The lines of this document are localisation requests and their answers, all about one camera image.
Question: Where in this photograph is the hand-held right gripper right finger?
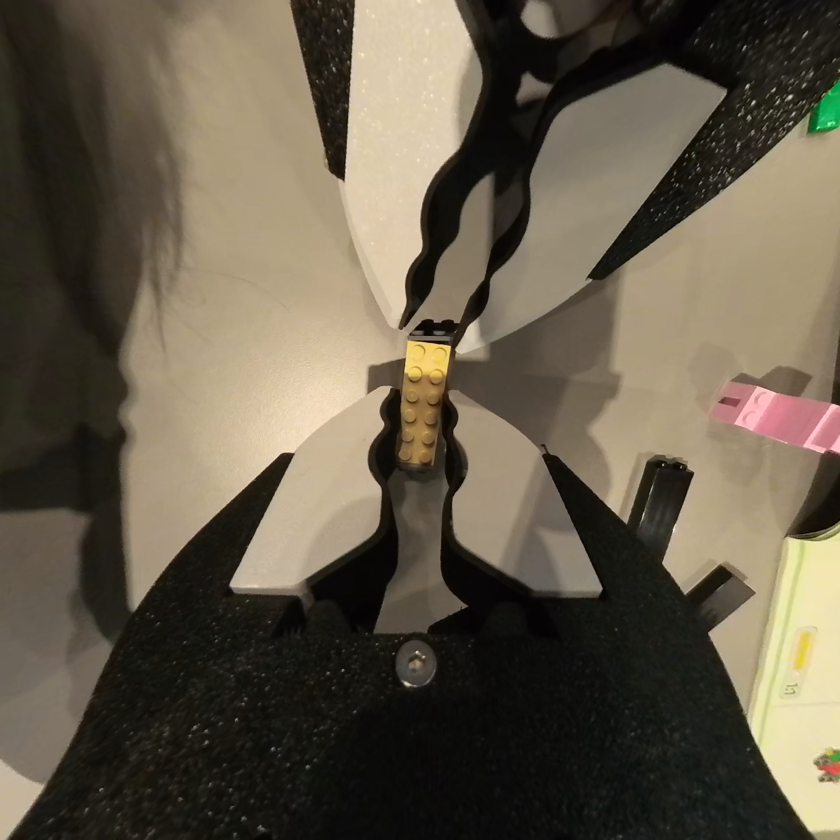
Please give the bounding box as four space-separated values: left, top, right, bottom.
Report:
442 397 604 599

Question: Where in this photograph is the tan toy brick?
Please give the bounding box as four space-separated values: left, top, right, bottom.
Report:
395 336 455 472

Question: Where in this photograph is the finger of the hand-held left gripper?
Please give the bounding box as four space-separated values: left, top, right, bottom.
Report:
344 0 519 331
458 62 729 361

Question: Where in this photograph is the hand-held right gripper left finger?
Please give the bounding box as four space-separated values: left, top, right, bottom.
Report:
228 387 403 602

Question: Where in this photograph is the green box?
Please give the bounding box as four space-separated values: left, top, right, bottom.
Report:
809 84 840 137

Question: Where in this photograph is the pink toy brick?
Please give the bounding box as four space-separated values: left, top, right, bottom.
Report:
710 379 840 455

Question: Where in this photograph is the long black toy brick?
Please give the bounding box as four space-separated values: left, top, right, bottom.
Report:
626 453 694 560
686 560 757 632

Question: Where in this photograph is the grey desk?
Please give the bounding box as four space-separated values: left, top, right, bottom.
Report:
0 0 840 762

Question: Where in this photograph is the pale green instruction booklet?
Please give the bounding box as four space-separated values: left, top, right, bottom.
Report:
747 521 840 840

